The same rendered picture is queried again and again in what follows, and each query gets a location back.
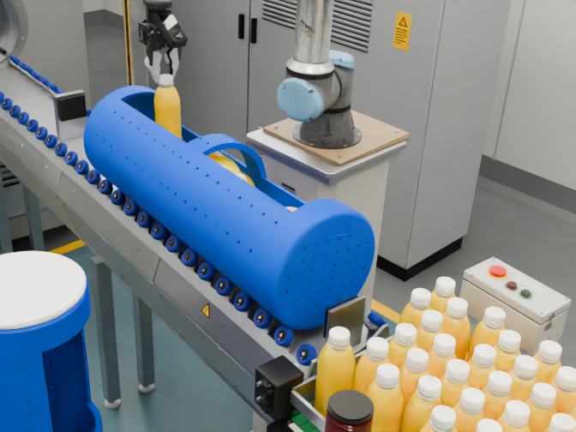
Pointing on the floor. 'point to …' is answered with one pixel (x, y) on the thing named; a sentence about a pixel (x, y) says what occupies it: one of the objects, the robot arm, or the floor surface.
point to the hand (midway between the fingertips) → (165, 77)
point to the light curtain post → (135, 63)
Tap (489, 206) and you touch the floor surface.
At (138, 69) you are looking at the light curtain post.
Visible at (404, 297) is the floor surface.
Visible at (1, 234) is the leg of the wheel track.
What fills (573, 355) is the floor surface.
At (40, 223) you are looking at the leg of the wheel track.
